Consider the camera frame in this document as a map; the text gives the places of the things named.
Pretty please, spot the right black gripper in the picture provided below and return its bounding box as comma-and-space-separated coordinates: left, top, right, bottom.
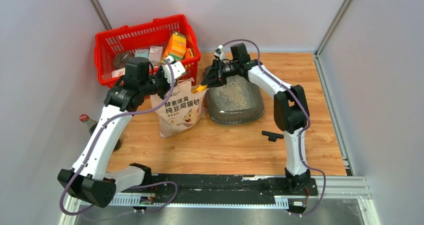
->
202, 58, 240, 88

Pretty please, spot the yellow plastic scoop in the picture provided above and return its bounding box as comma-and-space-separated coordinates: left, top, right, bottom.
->
191, 85, 208, 94

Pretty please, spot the cat litter bag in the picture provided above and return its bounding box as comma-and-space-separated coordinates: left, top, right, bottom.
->
154, 77, 206, 139

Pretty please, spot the black bag clip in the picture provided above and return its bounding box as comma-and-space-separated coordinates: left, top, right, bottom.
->
261, 130, 284, 142

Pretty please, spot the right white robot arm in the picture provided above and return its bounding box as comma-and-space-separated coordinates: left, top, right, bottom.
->
198, 39, 312, 195

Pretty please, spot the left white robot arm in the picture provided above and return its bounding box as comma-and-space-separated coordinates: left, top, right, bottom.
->
57, 56, 186, 216

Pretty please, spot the pink small box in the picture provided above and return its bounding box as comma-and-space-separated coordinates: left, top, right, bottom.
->
148, 46, 164, 63

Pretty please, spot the teal small box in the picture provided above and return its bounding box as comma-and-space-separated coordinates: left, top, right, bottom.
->
134, 49, 149, 59

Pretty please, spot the grey plastic litter box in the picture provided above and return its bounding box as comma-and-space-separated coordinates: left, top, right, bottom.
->
205, 75, 265, 126

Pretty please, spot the white pink flat box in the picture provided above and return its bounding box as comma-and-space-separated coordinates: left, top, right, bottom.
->
111, 68, 126, 78

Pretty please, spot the orange sponge pack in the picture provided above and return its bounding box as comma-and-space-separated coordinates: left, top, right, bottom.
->
162, 31, 187, 63

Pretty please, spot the brown round disc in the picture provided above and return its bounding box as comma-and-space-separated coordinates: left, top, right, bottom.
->
112, 51, 134, 70

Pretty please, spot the red plastic shopping basket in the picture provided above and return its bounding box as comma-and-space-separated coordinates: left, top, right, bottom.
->
94, 14, 201, 88

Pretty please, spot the cola bottle red cap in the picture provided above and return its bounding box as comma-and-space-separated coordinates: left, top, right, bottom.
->
79, 114, 98, 136

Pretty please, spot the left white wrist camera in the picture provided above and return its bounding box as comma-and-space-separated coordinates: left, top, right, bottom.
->
162, 55, 186, 85

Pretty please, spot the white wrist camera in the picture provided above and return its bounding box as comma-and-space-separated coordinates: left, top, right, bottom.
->
214, 45, 226, 60
162, 55, 186, 85

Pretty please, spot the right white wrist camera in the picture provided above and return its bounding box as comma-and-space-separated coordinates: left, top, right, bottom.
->
214, 45, 226, 60

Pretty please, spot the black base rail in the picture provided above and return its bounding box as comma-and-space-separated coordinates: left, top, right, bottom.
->
128, 173, 319, 209

